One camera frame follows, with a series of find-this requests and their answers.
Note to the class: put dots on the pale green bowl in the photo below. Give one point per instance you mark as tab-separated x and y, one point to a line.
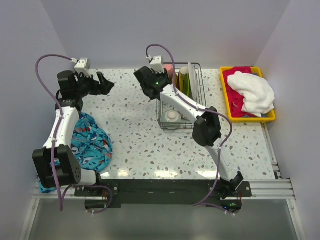
170	117

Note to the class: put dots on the aluminium front rail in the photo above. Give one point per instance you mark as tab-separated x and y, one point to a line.
277	189

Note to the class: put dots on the yellow brown plate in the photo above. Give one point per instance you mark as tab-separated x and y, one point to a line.
177	80

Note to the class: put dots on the pink red cloth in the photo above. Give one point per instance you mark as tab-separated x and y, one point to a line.
235	100

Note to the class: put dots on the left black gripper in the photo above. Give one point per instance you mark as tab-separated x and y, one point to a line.
104	88

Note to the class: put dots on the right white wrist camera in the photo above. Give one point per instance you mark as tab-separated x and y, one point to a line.
156	64

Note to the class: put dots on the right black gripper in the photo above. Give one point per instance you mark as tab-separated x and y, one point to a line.
165	74

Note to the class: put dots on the blue shark print cloth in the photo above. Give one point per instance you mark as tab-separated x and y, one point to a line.
90	145

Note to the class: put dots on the white towel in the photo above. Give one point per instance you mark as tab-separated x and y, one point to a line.
258	95

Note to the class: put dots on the white beige mug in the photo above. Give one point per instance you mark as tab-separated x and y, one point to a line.
184	70

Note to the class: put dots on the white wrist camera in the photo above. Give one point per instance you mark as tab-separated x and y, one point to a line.
83	67
156	64

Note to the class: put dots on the blue patterned bowl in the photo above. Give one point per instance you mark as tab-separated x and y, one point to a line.
183	116

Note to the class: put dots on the yellow plastic bin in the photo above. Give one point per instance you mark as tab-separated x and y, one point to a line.
269	117

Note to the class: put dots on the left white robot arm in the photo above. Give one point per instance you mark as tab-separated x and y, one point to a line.
55	162

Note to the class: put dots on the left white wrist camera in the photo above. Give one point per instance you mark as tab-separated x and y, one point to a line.
83	67

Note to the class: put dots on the wire dish rack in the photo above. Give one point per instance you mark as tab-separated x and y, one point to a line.
170	101

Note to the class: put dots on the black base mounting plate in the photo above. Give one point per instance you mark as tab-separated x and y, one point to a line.
114	193

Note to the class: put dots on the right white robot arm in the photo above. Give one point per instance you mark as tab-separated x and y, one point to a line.
206	123

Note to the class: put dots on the pink cup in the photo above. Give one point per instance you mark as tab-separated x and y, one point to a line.
169	69

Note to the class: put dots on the lime green small plate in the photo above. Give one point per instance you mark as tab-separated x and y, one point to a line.
187	85

